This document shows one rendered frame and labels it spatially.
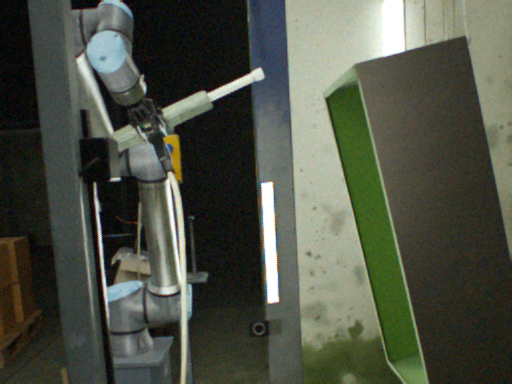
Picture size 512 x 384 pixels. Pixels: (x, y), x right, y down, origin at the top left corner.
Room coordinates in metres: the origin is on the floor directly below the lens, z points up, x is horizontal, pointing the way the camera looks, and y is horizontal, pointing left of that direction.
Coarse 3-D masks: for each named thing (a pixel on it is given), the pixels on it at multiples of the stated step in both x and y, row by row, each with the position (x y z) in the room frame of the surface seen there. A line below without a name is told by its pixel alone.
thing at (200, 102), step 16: (240, 80) 1.61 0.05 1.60; (256, 80) 1.62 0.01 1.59; (192, 96) 1.60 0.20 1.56; (208, 96) 1.60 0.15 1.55; (176, 112) 1.58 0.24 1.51; (192, 112) 1.60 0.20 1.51; (128, 128) 1.58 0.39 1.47; (128, 144) 1.59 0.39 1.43; (160, 144) 1.54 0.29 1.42; (160, 160) 1.52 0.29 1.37
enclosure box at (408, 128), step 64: (384, 64) 1.63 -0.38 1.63; (448, 64) 1.65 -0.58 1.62; (384, 128) 1.63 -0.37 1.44; (448, 128) 1.65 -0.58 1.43; (384, 192) 1.65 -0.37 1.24; (448, 192) 1.65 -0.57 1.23; (384, 256) 2.24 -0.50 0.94; (448, 256) 1.65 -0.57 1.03; (384, 320) 2.24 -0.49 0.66; (448, 320) 1.65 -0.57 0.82
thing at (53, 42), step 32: (32, 0) 0.79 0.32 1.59; (64, 0) 0.81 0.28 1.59; (32, 32) 0.79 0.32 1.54; (64, 32) 0.80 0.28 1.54; (64, 64) 0.80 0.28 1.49; (64, 96) 0.79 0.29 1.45; (64, 128) 0.79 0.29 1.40; (64, 160) 0.79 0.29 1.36; (64, 192) 0.79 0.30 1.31; (64, 224) 0.79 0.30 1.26; (64, 256) 0.79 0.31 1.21; (64, 288) 0.79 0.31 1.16; (96, 288) 0.83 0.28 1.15; (64, 320) 0.79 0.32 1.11; (96, 320) 0.82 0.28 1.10; (96, 352) 0.80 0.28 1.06
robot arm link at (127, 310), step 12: (108, 288) 2.05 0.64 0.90; (120, 288) 2.02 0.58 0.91; (132, 288) 2.02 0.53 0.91; (144, 288) 2.06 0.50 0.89; (108, 300) 2.01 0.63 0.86; (120, 300) 2.00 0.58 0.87; (132, 300) 2.01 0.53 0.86; (144, 300) 2.01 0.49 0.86; (120, 312) 2.00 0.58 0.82; (132, 312) 2.00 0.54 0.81; (144, 312) 2.00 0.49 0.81; (120, 324) 2.00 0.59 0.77; (132, 324) 2.01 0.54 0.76; (144, 324) 2.06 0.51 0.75
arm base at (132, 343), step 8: (144, 328) 2.05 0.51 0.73; (112, 336) 2.01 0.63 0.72; (120, 336) 2.00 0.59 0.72; (128, 336) 2.00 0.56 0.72; (136, 336) 2.01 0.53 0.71; (144, 336) 2.04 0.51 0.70; (112, 344) 2.00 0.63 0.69; (120, 344) 1.99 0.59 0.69; (128, 344) 1.99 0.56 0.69; (136, 344) 2.00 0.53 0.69; (144, 344) 2.02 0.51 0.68; (152, 344) 2.07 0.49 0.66; (112, 352) 1.99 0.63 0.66; (120, 352) 1.98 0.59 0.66; (128, 352) 1.98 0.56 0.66; (136, 352) 1.99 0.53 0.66; (144, 352) 2.01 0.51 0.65
